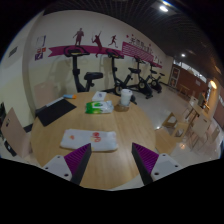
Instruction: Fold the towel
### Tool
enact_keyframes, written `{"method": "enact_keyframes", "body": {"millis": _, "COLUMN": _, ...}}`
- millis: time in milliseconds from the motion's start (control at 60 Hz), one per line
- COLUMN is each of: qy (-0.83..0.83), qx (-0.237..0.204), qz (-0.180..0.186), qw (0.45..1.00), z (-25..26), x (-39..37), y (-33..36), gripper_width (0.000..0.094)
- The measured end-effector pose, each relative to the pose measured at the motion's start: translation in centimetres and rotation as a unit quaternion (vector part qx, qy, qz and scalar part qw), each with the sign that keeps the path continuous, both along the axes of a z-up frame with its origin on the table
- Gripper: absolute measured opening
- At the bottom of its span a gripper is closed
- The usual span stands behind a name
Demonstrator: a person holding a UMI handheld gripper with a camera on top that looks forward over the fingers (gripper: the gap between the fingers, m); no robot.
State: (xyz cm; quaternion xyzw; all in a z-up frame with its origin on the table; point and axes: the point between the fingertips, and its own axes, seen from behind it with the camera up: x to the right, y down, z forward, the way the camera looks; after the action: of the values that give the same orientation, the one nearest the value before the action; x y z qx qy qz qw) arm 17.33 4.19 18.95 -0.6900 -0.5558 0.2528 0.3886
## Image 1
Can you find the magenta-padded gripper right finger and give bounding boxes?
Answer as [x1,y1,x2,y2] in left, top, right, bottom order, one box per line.
[131,142,183,186]

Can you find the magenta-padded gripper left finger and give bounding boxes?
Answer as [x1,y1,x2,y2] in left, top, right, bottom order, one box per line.
[42,143,92,186]

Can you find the black tablet with cover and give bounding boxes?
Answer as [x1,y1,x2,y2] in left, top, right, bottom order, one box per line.
[35,97,78,127]

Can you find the green wet wipes pack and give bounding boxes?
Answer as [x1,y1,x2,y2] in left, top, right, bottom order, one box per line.
[85,100,115,115]

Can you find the brown round coaster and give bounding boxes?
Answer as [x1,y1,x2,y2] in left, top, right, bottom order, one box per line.
[114,103,131,113]

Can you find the group of wooden chairs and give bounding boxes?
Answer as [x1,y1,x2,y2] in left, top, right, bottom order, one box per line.
[154,96,221,151]

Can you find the white paper cup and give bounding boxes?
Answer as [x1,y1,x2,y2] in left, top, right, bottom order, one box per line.
[119,88,134,108]

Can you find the beige wooden chair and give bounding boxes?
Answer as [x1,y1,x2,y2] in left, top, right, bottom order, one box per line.
[0,107,33,159]
[33,79,63,109]

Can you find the white tissue pack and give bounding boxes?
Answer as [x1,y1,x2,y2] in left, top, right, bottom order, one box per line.
[91,90,108,102]

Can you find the black exercise bike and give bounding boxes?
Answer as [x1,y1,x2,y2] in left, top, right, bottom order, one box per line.
[103,48,138,104]
[146,60,166,94]
[128,54,154,100]
[63,45,104,93]

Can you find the brown wooden partition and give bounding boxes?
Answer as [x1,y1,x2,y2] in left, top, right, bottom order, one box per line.
[169,64,209,98]

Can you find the magenta wall banner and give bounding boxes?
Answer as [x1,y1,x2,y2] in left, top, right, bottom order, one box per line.
[48,41,163,69]

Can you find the wall posters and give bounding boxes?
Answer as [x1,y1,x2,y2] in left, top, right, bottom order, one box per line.
[34,34,48,62]

